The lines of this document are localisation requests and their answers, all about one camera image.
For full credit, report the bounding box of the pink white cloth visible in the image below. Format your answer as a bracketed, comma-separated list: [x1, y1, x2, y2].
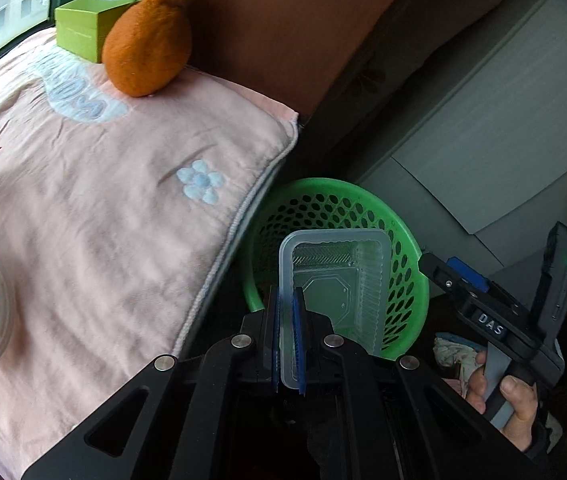
[433, 332, 479, 396]

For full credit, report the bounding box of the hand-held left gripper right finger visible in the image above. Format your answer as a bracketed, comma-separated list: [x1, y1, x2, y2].
[293, 287, 544, 480]

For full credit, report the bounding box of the person's right hand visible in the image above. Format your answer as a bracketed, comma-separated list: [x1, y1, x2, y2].
[465, 350, 539, 456]

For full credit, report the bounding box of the clear plastic food container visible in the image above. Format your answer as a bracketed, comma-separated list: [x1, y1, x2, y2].
[278, 228, 393, 391]

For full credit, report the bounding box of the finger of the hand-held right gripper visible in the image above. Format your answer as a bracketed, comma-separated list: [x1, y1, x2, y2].
[418, 252, 469, 311]
[446, 256, 489, 293]

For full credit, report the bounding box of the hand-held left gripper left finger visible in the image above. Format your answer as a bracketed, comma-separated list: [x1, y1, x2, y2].
[22, 285, 285, 480]

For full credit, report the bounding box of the green perforated plastic basket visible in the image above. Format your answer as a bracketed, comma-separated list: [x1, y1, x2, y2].
[242, 177, 430, 361]

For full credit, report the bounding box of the orange fruit plush toy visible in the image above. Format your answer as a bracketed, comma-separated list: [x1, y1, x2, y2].
[102, 0, 193, 98]

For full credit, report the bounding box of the pink flower blanket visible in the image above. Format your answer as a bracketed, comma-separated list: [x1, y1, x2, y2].
[0, 30, 300, 476]

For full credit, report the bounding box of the green cardboard box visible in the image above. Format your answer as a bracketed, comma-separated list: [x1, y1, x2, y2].
[54, 0, 146, 64]

